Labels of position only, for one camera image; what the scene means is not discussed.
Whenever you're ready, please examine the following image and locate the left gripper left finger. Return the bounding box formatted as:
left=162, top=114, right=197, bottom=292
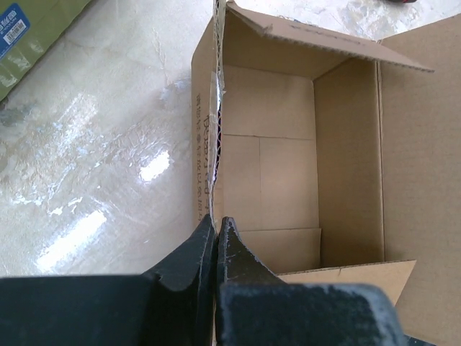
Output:
left=1, top=216, right=216, bottom=345

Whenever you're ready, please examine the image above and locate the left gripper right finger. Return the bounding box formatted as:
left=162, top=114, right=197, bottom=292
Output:
left=215, top=217, right=406, bottom=345

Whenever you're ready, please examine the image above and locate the brown cardboard express box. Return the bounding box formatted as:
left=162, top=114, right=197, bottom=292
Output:
left=192, top=1, right=460, bottom=345

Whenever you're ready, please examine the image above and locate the olive green plastic bin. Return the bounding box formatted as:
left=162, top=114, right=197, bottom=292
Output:
left=1, top=0, right=91, bottom=99

